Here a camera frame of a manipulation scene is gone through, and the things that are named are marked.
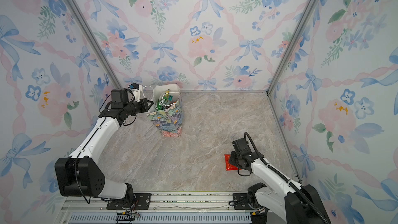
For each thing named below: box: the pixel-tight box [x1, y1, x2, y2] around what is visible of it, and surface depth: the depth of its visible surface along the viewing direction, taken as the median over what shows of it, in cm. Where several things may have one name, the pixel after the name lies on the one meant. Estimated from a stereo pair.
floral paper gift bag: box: [146, 84, 184, 137], surface depth 86 cm
